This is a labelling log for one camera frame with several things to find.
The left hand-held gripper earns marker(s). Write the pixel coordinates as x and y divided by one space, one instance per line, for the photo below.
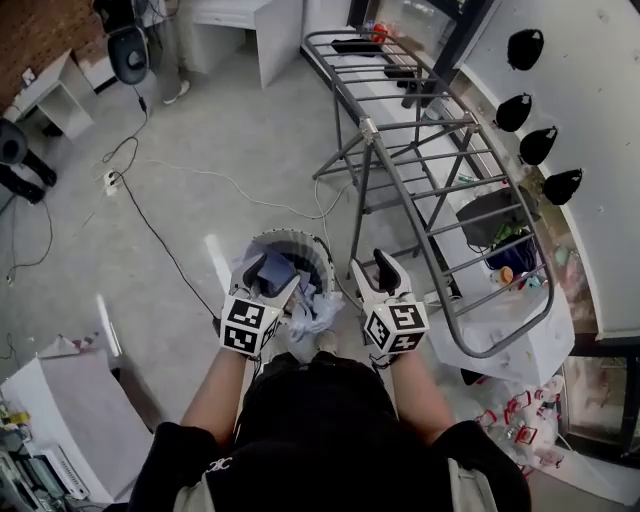
245 320

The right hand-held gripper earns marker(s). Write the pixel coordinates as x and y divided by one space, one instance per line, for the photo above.
395 325

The light blue shirt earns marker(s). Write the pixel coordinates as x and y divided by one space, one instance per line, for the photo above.
242 262

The white blue checked clothes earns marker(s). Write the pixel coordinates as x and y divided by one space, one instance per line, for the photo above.
315 315

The grey metal drying rack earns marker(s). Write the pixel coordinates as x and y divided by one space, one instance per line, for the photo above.
368 130

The black object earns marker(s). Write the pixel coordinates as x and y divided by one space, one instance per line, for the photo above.
355 47

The person's right forearm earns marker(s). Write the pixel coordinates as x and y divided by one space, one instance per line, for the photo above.
420 395

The person's left forearm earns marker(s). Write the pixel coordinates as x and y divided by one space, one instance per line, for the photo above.
215 390

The white ribbed laundry basket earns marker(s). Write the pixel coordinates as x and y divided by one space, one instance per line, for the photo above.
290 235

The orange round lid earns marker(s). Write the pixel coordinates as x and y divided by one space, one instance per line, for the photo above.
505 274

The black bag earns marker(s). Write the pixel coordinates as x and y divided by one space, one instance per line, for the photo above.
495 215

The dark blue bag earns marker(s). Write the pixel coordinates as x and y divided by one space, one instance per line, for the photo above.
510 255

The person's black shirt torso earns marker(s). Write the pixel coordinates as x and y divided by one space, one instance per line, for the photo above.
320 425

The clear bottle green label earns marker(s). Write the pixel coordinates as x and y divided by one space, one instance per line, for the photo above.
432 114

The white power strip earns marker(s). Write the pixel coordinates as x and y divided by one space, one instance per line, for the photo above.
111 182

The black device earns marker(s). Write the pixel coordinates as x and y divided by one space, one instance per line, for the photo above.
410 90

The clear bag of red-clipped jars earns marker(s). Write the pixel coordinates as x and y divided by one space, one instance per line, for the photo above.
520 425

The tall white cabinet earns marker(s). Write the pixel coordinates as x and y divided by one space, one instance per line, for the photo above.
85 400

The white desk with shelves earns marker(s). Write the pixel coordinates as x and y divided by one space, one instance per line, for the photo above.
280 40

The red drink bottle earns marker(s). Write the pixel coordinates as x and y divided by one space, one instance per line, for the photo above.
380 32

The white hook panel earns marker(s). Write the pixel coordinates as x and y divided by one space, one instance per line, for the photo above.
600 125

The white vented device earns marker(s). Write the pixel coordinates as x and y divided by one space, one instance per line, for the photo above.
67 470

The group of black hanging bags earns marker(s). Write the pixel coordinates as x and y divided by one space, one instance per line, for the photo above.
525 47

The small white desk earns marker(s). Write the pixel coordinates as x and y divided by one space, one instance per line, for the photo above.
55 75

